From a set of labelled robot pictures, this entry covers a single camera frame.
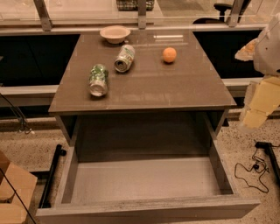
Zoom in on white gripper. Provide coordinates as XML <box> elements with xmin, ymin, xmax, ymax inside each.
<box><xmin>234</xmin><ymin>13</ymin><xmax>280</xmax><ymax>130</ymax></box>

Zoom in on grey cabinet with glossy top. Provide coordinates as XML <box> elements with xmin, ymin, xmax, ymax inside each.
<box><xmin>49</xmin><ymin>30</ymin><xmax>235</xmax><ymax>162</ymax></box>

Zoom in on open grey top drawer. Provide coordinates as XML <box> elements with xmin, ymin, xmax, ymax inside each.
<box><xmin>37</xmin><ymin>112</ymin><xmax>260</xmax><ymax>224</ymax></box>

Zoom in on black right floor bar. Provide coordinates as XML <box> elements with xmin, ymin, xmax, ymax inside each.
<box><xmin>255</xmin><ymin>142</ymin><xmax>280</xmax><ymax>186</ymax></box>

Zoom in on black floor bar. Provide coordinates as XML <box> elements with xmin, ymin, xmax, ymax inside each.
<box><xmin>255</xmin><ymin>142</ymin><xmax>280</xmax><ymax>186</ymax></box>
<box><xmin>38</xmin><ymin>144</ymin><xmax>67</xmax><ymax>208</ymax></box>

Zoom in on black office chair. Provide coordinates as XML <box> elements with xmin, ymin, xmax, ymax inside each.
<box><xmin>193</xmin><ymin>0</ymin><xmax>251</xmax><ymax>27</ymax></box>

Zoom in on orange fruit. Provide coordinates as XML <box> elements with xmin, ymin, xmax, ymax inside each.
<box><xmin>163</xmin><ymin>47</ymin><xmax>177</xmax><ymax>63</ymax></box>

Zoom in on beige bowl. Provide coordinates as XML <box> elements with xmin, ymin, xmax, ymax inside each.
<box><xmin>100</xmin><ymin>25</ymin><xmax>130</xmax><ymax>44</ymax></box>

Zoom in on plaid basket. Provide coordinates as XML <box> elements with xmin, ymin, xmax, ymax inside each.
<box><xmin>116</xmin><ymin>0</ymin><xmax>155</xmax><ymax>11</ymax></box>

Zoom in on black left floor bar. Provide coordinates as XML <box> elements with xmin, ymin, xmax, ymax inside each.
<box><xmin>38</xmin><ymin>144</ymin><xmax>67</xmax><ymax>208</ymax></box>

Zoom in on cardboard box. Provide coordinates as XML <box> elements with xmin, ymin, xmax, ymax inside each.
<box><xmin>0</xmin><ymin>151</ymin><xmax>37</xmax><ymax>224</ymax></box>

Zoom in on black cable on floor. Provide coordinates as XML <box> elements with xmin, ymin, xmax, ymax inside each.
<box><xmin>234</xmin><ymin>147</ymin><xmax>270</xmax><ymax>194</ymax></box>

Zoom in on metal window frame rail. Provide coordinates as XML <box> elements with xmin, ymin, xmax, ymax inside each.
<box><xmin>0</xmin><ymin>0</ymin><xmax>280</xmax><ymax>36</ymax></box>

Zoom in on black cables at left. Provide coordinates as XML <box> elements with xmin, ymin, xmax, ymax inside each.
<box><xmin>0</xmin><ymin>93</ymin><xmax>35</xmax><ymax>135</ymax></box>

